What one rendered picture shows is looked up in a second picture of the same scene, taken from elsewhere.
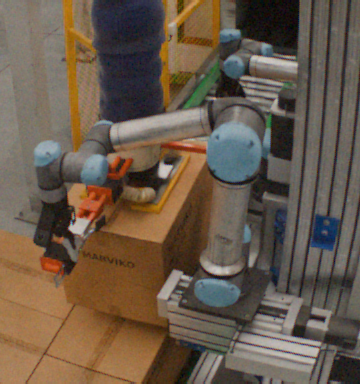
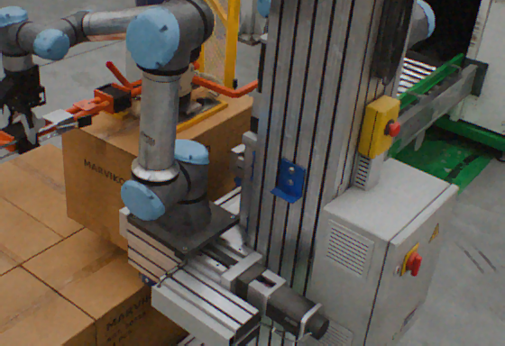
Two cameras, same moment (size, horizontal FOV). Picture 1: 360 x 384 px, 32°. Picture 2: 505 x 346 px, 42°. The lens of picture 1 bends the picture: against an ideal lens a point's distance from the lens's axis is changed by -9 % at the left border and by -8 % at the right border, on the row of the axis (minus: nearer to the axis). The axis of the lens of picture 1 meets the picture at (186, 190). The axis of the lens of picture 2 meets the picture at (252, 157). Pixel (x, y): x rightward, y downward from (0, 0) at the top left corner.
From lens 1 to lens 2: 72 cm
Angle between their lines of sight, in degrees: 13
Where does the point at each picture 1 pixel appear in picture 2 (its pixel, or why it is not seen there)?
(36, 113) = not seen: hidden behind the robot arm
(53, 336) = (41, 250)
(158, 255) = not seen: hidden behind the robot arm
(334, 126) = (304, 53)
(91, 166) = (44, 37)
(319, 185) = (286, 123)
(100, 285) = (96, 201)
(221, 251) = (144, 151)
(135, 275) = not seen: hidden behind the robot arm
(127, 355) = (103, 286)
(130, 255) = (123, 170)
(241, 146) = (153, 29)
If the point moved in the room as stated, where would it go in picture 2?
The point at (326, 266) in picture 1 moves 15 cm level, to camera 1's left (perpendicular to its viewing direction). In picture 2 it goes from (293, 226) to (239, 212)
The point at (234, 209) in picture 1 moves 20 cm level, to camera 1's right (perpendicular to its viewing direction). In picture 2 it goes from (154, 104) to (240, 123)
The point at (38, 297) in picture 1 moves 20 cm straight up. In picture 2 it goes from (52, 212) to (48, 169)
